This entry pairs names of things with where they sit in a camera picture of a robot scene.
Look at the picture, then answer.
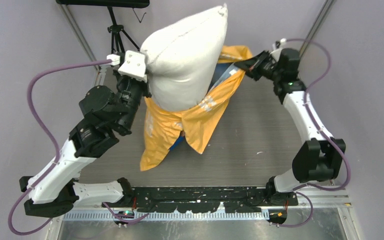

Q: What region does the orange pillowcase with white print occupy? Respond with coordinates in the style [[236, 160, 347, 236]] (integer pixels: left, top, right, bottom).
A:
[[140, 45, 253, 171]]

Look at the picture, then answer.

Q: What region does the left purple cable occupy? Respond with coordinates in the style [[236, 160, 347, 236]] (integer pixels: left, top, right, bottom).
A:
[[7, 59, 150, 236]]

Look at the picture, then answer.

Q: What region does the white pillow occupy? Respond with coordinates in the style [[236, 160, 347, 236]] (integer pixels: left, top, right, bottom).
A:
[[140, 4, 228, 112]]

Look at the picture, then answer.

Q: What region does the black tripod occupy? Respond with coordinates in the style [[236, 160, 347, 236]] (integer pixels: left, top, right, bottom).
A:
[[107, 6, 140, 54]]

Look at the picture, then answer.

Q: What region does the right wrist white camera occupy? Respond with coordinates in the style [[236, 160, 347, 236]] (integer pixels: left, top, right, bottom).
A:
[[270, 38, 287, 62]]

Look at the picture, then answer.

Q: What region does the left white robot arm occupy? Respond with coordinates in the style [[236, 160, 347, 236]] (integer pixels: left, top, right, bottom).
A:
[[19, 75, 150, 218]]

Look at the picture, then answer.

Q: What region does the white slotted cable duct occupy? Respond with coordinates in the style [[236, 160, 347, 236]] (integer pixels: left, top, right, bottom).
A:
[[63, 209, 270, 221]]

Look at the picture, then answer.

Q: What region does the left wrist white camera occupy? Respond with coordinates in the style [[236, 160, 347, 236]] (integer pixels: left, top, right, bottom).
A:
[[106, 50, 148, 83]]

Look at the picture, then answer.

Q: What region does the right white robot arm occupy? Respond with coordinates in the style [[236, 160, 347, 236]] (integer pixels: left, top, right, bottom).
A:
[[234, 48, 346, 205]]

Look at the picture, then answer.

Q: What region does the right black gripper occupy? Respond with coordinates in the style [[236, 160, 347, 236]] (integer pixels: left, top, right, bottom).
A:
[[235, 50, 283, 82]]

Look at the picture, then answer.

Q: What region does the black panel on tripod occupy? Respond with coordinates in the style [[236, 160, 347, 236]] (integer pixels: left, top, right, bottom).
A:
[[56, 0, 150, 9]]

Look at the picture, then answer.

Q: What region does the wrist white camera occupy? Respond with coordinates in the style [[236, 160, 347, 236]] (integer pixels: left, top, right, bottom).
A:
[[270, 38, 287, 62], [106, 50, 148, 83]]

